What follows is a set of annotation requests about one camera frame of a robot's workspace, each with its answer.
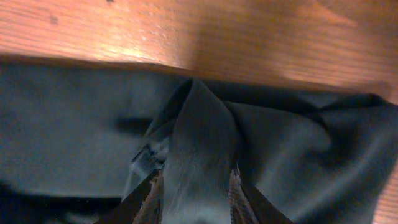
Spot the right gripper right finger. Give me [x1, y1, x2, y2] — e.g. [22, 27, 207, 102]
[228, 168, 292, 224]

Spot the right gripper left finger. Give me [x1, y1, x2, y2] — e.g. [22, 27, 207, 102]
[95, 169, 164, 224]

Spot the black t-shirt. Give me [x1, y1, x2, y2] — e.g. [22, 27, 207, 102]
[1, 63, 397, 223]

